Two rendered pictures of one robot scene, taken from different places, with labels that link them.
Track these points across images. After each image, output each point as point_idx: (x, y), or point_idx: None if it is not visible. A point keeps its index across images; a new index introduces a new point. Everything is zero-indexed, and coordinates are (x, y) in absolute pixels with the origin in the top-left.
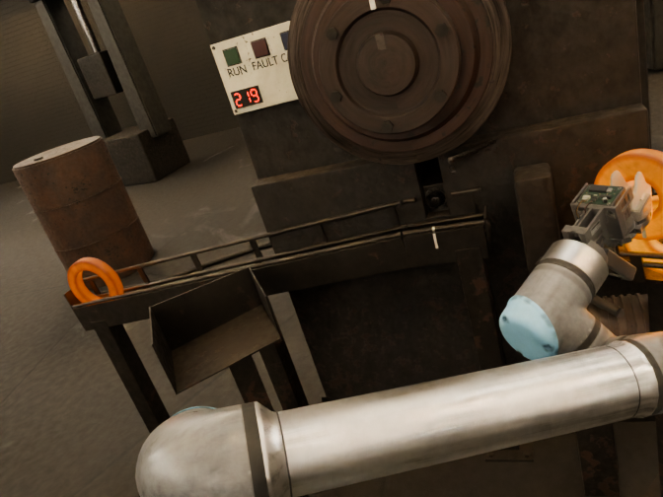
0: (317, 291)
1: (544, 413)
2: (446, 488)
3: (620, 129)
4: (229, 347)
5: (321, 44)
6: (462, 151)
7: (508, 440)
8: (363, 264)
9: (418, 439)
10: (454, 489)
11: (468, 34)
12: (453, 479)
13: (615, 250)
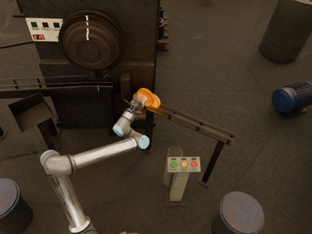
0: None
1: (118, 152)
2: (95, 146)
3: (147, 68)
4: (35, 117)
5: (71, 43)
6: None
7: (112, 156)
8: (76, 92)
9: (97, 159)
10: (97, 146)
11: (112, 48)
12: (97, 144)
13: None
